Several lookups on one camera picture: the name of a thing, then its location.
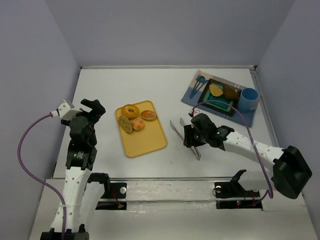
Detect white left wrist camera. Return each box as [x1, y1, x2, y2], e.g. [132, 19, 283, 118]
[49, 99, 82, 121]

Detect metal tongs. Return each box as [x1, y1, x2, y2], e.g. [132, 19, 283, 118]
[169, 117, 202, 161]

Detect metal base rail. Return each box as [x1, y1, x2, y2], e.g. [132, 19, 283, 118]
[51, 176, 253, 181]

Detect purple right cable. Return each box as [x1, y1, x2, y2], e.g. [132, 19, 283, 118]
[187, 100, 274, 200]

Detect yellow plastic tray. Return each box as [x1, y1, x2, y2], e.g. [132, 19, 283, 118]
[114, 100, 168, 159]

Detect brown croissant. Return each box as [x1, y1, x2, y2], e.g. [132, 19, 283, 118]
[222, 85, 240, 101]

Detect pink round bun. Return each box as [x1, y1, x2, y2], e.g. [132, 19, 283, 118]
[131, 117, 145, 131]

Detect black square plate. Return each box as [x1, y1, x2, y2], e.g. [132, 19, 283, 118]
[198, 78, 243, 117]

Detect orange bagel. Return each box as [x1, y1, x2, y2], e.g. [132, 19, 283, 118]
[121, 104, 140, 119]

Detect brown speckled bread slice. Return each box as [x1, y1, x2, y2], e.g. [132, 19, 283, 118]
[117, 115, 133, 134]

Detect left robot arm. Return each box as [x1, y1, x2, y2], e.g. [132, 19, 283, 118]
[40, 99, 111, 240]

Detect purple cable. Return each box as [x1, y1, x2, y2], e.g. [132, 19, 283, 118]
[187, 100, 274, 200]
[18, 112, 66, 240]

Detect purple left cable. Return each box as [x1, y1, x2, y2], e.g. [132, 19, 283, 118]
[18, 112, 66, 240]

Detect blue cup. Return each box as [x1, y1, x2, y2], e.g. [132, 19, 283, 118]
[237, 88, 260, 113]

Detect sugared cream bun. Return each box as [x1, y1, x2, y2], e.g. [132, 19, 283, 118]
[140, 110, 157, 121]

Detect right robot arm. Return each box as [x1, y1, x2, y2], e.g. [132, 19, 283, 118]
[183, 113, 312, 199]

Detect blue spoon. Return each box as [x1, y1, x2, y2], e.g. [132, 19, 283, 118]
[189, 75, 207, 99]

